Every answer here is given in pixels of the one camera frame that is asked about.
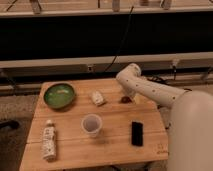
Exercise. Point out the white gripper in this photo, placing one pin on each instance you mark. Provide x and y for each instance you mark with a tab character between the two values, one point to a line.
135	97

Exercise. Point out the dark red pepper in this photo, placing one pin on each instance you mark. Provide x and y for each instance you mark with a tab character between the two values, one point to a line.
125	99

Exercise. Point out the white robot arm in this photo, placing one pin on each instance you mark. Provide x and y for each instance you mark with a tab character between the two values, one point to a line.
190	135

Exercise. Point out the translucent white cup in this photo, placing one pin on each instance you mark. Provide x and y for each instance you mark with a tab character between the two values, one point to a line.
92	125

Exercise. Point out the green ceramic bowl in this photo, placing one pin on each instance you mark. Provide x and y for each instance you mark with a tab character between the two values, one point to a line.
59	95

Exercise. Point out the black rectangular block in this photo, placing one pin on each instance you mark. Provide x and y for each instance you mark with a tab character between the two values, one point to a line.
137	134

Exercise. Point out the small white crumpled packet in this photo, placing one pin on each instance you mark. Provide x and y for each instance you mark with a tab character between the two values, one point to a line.
97	98

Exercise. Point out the white plastic bottle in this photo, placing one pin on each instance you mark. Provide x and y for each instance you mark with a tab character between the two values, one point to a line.
48	141

